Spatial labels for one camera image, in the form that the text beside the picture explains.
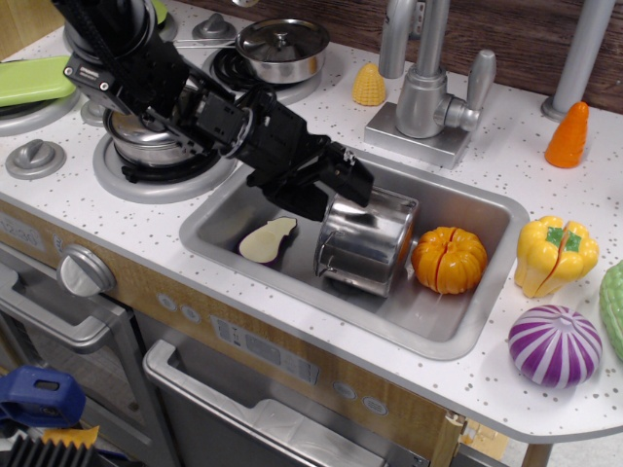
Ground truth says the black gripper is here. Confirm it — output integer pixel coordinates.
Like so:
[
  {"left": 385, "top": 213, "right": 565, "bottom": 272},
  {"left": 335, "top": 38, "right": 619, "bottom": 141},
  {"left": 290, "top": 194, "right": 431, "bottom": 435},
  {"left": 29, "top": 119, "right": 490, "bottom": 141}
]
[{"left": 228, "top": 88, "right": 374, "bottom": 222}]

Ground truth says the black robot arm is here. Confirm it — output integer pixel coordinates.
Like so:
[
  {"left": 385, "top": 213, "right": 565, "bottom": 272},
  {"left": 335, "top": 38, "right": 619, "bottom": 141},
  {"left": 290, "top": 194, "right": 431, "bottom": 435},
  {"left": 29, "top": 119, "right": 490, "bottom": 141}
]
[{"left": 54, "top": 1, "right": 374, "bottom": 221}]

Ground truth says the grey sink basin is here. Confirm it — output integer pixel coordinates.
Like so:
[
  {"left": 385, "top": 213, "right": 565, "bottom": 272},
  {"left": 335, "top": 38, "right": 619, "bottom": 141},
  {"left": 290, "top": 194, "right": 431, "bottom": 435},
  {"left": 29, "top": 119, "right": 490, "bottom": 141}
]
[{"left": 180, "top": 151, "right": 529, "bottom": 360}]

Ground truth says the lidded steel pot on burner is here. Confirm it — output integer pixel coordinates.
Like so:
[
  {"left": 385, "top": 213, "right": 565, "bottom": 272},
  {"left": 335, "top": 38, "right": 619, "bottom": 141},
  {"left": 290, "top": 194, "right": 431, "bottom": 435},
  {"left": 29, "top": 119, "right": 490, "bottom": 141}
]
[{"left": 102, "top": 110, "right": 194, "bottom": 168}]

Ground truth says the toy eggplant half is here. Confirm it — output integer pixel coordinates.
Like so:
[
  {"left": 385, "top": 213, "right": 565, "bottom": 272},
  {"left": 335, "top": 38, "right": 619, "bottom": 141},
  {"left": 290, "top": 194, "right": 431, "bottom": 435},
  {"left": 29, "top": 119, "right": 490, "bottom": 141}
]
[{"left": 238, "top": 217, "right": 298, "bottom": 265}]

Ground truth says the yellow toy corn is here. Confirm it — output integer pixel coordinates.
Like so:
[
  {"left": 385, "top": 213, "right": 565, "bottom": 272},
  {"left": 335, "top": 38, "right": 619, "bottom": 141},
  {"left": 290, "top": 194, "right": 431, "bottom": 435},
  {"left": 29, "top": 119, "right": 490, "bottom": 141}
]
[{"left": 351, "top": 63, "right": 385, "bottom": 106}]

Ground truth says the silver toy faucet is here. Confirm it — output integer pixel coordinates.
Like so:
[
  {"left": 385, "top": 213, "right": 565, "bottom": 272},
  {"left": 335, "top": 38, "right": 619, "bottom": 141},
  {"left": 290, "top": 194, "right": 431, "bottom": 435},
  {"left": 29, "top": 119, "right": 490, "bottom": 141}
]
[{"left": 364, "top": 0, "right": 496, "bottom": 169}]

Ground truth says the orange toy pumpkin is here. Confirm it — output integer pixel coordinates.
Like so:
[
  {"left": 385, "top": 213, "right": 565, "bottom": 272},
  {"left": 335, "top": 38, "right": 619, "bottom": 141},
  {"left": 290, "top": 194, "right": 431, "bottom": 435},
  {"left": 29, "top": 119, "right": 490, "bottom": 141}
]
[{"left": 411, "top": 227, "right": 488, "bottom": 295}]

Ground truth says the steel saucepan with lid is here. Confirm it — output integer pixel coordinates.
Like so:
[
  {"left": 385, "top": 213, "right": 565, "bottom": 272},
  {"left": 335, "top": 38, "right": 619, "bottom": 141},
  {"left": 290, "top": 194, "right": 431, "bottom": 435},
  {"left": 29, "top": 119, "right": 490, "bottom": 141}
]
[{"left": 173, "top": 18, "right": 330, "bottom": 85}]

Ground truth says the front right stove burner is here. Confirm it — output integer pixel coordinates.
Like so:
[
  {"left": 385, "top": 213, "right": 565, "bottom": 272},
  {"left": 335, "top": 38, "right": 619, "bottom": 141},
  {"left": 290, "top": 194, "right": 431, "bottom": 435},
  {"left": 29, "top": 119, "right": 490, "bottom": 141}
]
[{"left": 92, "top": 136, "right": 237, "bottom": 204}]

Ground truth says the grey stove knob rear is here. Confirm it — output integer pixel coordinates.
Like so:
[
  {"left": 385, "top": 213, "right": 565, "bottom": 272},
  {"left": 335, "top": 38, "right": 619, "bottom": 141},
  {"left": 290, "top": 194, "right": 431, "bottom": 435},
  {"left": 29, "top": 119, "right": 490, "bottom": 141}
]
[{"left": 192, "top": 14, "right": 238, "bottom": 41}]

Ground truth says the grey stove knob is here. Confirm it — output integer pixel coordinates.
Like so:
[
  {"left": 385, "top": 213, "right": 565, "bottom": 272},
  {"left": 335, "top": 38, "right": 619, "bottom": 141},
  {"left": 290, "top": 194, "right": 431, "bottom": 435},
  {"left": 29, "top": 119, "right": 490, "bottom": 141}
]
[
  {"left": 5, "top": 139, "right": 66, "bottom": 180},
  {"left": 192, "top": 14, "right": 238, "bottom": 41},
  {"left": 81, "top": 100, "right": 105, "bottom": 127}
]

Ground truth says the rear left stove burner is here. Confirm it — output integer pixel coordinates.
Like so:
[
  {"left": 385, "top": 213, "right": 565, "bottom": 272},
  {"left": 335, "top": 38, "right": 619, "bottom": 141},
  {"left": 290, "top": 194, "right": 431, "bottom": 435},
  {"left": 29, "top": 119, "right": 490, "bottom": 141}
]
[{"left": 157, "top": 13, "right": 178, "bottom": 42}]

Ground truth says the yellow toy bell pepper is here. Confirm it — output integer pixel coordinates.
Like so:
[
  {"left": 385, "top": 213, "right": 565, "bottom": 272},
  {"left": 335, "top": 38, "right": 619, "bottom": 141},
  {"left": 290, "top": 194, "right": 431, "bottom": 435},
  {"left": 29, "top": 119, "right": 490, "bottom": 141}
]
[{"left": 514, "top": 216, "right": 600, "bottom": 298}]

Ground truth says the orange toy carrot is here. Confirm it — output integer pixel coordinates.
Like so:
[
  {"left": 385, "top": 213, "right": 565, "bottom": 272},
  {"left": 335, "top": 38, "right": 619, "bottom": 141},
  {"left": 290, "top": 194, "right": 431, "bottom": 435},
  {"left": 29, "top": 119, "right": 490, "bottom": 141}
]
[{"left": 544, "top": 101, "right": 590, "bottom": 168}]

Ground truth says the green round plate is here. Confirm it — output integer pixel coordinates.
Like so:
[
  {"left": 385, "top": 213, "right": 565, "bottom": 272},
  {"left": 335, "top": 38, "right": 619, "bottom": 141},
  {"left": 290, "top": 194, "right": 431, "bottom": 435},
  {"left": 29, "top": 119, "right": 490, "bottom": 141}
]
[{"left": 151, "top": 0, "right": 167, "bottom": 26}]

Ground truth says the grey stove knob left centre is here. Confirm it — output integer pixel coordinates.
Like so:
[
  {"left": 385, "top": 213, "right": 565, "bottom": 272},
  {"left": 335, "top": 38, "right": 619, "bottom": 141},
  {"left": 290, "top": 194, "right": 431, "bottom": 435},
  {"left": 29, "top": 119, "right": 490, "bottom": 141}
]
[{"left": 81, "top": 100, "right": 105, "bottom": 127}]

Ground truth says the grey oven knob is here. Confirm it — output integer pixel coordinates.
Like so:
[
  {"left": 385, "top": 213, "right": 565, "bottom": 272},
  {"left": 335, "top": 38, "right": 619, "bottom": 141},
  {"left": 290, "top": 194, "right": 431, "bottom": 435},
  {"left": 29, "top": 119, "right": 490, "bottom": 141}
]
[{"left": 56, "top": 244, "right": 116, "bottom": 298}]

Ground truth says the purple striped toy onion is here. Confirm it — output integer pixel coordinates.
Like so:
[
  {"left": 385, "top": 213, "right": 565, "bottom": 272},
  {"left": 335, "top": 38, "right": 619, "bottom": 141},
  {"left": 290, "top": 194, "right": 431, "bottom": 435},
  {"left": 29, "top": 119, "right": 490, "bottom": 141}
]
[{"left": 507, "top": 305, "right": 603, "bottom": 389}]

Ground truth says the grey stove knob front left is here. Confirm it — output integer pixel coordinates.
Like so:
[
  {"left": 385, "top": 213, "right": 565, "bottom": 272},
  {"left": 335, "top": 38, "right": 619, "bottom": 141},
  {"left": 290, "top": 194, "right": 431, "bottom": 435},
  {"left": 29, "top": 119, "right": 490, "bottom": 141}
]
[{"left": 5, "top": 139, "right": 66, "bottom": 180}]

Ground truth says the green toy vegetable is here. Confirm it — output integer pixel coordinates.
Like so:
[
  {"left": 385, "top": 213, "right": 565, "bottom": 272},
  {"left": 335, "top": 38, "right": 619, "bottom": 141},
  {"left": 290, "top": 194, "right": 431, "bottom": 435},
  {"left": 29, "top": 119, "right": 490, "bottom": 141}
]
[{"left": 600, "top": 262, "right": 623, "bottom": 360}]

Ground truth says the front left stove burner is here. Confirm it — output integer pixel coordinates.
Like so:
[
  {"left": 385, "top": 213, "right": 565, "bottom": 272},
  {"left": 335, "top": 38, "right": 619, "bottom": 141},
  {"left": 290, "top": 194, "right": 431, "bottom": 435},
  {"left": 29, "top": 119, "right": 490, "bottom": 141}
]
[{"left": 1, "top": 87, "right": 80, "bottom": 136}]

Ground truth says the green rectangular plate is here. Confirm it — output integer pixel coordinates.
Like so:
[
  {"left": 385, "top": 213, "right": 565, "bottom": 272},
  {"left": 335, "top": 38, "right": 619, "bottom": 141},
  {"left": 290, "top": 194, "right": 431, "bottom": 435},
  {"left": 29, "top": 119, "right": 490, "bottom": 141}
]
[{"left": 1, "top": 55, "right": 76, "bottom": 107}]

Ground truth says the blue clamp tool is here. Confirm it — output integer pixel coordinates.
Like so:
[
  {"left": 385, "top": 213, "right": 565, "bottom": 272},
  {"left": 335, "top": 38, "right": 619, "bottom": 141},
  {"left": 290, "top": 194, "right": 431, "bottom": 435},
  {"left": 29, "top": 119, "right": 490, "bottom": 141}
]
[{"left": 1, "top": 366, "right": 87, "bottom": 428}]

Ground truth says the grey dishwasher door handle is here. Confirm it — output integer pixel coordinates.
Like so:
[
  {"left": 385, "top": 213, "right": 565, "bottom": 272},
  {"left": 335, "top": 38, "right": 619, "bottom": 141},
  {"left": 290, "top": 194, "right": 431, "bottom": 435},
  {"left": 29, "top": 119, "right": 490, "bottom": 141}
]
[{"left": 141, "top": 339, "right": 432, "bottom": 467}]

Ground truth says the grey oven door handle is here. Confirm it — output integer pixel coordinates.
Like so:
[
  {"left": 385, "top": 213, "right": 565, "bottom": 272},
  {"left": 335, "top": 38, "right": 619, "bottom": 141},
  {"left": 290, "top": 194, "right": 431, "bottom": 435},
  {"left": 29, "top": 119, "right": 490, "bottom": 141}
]
[{"left": 1, "top": 265, "right": 138, "bottom": 354}]

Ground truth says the grey vertical post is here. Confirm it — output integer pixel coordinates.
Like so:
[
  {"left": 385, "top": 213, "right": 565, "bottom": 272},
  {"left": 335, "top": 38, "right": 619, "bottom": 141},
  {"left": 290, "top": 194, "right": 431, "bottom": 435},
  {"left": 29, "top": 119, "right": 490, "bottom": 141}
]
[{"left": 541, "top": 0, "right": 616, "bottom": 122}]

